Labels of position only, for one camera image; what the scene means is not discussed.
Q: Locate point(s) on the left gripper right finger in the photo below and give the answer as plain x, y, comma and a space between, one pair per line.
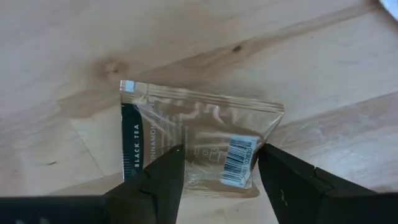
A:
311, 196

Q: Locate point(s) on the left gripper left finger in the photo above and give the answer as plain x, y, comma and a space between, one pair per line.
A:
149, 193

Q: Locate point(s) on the pale beige tea packet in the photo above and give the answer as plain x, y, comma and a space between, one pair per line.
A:
202, 124

